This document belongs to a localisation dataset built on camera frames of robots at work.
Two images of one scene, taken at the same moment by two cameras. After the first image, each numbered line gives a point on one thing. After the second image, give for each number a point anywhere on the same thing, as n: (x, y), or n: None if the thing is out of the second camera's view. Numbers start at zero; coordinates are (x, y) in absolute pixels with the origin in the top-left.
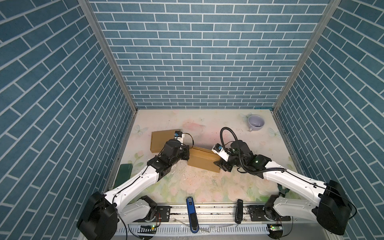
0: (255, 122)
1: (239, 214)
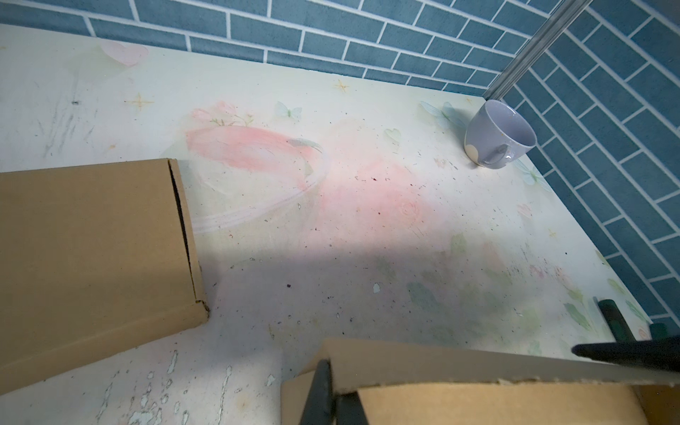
0: (497, 134)
1: None
